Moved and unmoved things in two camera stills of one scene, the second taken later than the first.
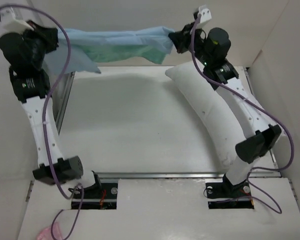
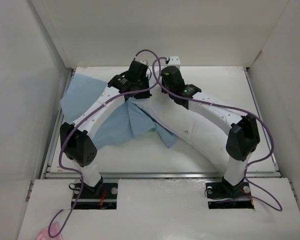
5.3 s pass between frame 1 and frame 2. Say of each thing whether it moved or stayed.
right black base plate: stayed
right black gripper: moved
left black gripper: moved
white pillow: moved
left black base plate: stayed
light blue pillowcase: moved
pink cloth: stayed
